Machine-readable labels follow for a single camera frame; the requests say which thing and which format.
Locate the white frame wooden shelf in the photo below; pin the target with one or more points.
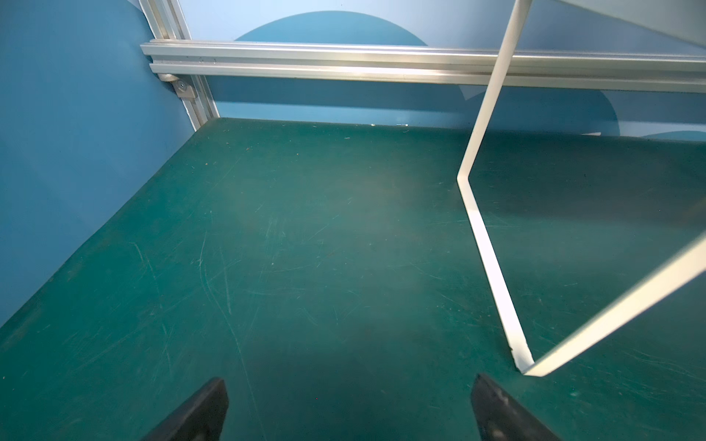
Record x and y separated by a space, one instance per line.
681 269

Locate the left vertical aluminium post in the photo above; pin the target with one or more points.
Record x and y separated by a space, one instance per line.
171 61

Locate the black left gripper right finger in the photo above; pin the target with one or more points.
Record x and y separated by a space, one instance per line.
500 417

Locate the horizontal aluminium rail back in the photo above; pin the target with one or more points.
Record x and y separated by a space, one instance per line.
425 65

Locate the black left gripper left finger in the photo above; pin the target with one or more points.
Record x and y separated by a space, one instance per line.
200 417

